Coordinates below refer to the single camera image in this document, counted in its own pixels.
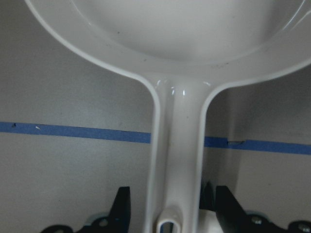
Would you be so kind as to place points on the beige plastic dustpan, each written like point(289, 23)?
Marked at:
point(184, 52)

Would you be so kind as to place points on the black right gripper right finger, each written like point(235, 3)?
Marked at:
point(234, 219)

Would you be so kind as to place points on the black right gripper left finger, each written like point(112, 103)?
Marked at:
point(118, 219)

